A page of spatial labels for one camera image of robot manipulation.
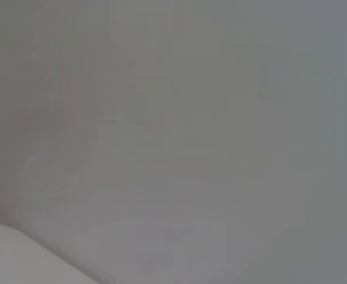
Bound white rounded panel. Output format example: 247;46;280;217
0;224;100;284

